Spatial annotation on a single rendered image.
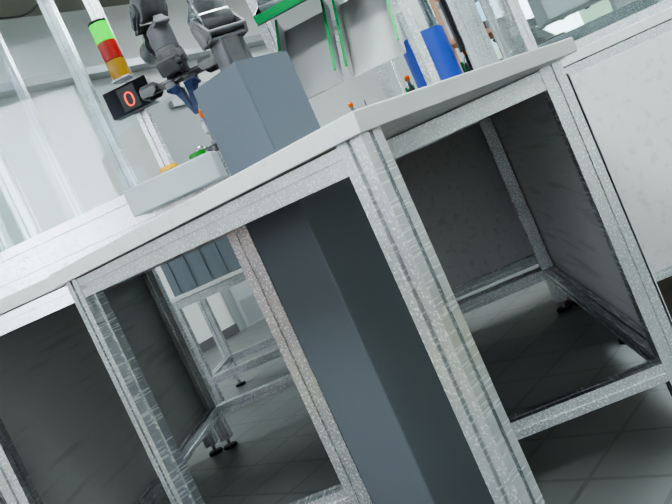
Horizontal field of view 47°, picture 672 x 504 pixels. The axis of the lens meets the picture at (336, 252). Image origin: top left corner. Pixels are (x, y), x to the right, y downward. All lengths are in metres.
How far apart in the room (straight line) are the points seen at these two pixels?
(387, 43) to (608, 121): 0.84
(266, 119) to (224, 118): 0.10
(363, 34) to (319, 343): 0.76
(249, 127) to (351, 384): 0.51
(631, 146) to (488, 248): 1.14
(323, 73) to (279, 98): 0.36
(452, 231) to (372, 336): 1.97
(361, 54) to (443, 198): 1.62
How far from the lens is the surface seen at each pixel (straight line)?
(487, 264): 3.38
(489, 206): 3.36
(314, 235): 1.37
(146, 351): 2.89
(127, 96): 2.05
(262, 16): 1.81
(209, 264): 3.83
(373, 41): 1.81
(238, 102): 1.43
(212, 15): 1.53
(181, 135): 6.87
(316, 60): 1.83
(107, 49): 2.08
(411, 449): 1.46
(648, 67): 2.42
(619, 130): 2.39
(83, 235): 1.80
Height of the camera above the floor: 0.78
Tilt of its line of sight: 4 degrees down
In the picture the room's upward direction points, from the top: 24 degrees counter-clockwise
